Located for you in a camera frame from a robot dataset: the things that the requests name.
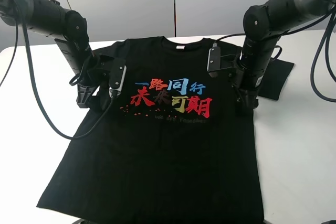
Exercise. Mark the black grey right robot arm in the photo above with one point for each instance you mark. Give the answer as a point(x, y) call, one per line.
point(264, 25)

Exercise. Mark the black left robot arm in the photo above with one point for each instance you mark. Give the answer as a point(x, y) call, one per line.
point(66, 27)

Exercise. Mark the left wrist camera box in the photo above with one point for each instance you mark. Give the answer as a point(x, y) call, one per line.
point(117, 77)

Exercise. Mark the black printed t-shirt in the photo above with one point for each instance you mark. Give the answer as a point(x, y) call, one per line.
point(171, 149)

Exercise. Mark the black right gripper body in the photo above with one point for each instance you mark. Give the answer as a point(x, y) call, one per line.
point(241, 77)

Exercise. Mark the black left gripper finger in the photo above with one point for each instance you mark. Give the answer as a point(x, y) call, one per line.
point(84, 95)

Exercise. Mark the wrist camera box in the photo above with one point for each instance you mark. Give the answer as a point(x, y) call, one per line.
point(117, 77)
point(213, 63)

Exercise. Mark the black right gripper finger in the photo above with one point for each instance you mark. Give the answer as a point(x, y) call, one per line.
point(241, 103)
point(255, 103)

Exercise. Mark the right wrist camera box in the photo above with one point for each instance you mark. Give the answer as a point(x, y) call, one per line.
point(213, 63)

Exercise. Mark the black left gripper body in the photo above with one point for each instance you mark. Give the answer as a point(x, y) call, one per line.
point(93, 72)

